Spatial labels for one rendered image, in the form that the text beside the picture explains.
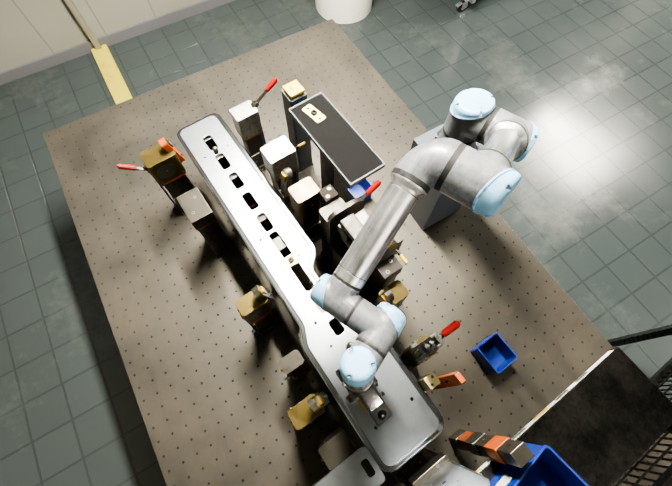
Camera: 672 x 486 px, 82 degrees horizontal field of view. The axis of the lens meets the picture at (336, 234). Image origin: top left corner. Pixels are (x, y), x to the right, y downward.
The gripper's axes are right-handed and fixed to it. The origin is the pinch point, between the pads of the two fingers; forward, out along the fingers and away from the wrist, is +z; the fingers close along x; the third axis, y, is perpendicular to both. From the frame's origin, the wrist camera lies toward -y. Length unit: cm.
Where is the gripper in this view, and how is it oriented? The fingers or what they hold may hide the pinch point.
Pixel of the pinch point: (362, 394)
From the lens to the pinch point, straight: 117.9
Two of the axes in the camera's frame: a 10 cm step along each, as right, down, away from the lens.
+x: -8.2, 5.2, -2.4
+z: 0.5, 4.9, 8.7
